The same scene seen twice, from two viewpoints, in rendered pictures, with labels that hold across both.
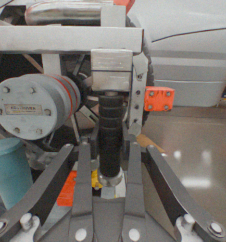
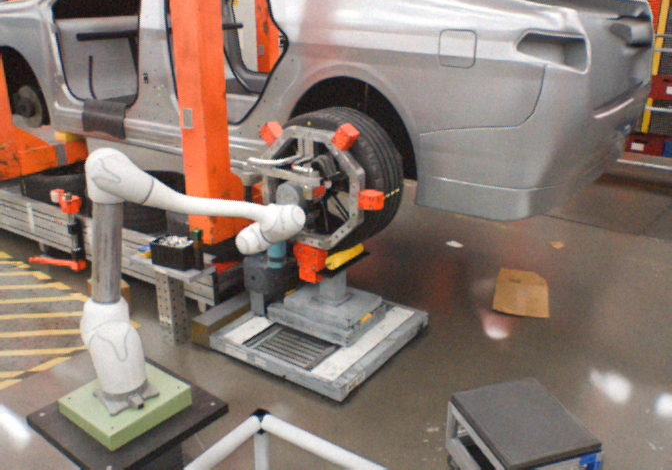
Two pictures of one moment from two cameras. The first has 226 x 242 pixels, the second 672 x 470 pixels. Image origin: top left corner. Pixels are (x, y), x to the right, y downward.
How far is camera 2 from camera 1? 2.50 m
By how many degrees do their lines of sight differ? 33
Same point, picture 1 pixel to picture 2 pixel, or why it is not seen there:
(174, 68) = (446, 165)
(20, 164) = not seen: hidden behind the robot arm
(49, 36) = (295, 177)
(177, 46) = (447, 141)
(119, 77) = (309, 194)
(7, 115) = (280, 198)
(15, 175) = not seen: hidden behind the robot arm
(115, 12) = (312, 174)
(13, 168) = not seen: hidden behind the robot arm
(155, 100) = (363, 201)
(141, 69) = (353, 180)
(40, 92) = (293, 191)
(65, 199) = (305, 273)
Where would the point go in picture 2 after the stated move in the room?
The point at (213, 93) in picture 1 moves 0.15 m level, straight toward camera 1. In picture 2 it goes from (501, 202) to (470, 206)
